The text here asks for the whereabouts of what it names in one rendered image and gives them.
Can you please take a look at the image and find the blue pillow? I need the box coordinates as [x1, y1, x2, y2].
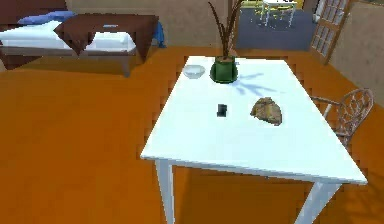
[17, 10, 76, 26]

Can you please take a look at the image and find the bed with white mattress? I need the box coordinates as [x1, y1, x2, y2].
[0, 0, 160, 78]

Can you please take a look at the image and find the white bowl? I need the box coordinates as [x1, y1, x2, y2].
[182, 64, 206, 80]

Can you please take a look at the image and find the white and yellow table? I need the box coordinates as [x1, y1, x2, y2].
[254, 0, 298, 28]

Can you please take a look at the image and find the blue cloth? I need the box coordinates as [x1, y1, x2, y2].
[153, 21, 167, 49]

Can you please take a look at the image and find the green potted house plant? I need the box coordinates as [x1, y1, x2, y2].
[207, 0, 246, 84]

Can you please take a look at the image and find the brown wicker chair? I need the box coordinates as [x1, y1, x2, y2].
[310, 88, 375, 148]

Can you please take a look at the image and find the dark brown blanket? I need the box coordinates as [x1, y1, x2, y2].
[53, 13, 160, 63]

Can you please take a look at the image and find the brown glazed room door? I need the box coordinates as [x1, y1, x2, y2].
[309, 0, 354, 66]

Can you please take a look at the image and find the small black box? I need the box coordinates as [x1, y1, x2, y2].
[216, 103, 228, 118]

